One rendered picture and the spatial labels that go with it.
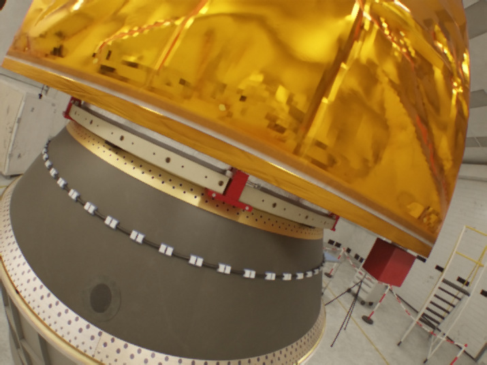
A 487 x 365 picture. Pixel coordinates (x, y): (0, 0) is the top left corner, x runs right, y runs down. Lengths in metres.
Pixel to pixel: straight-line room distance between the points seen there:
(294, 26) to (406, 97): 0.40
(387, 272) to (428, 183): 0.34
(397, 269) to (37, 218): 1.24
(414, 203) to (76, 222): 1.00
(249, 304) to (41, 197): 0.75
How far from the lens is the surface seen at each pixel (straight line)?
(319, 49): 0.60
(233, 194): 0.56
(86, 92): 0.71
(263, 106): 0.50
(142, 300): 0.60
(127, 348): 0.64
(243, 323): 0.68
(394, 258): 0.87
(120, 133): 0.64
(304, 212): 0.73
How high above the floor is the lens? 1.75
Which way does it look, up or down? 3 degrees down
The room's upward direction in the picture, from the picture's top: 25 degrees clockwise
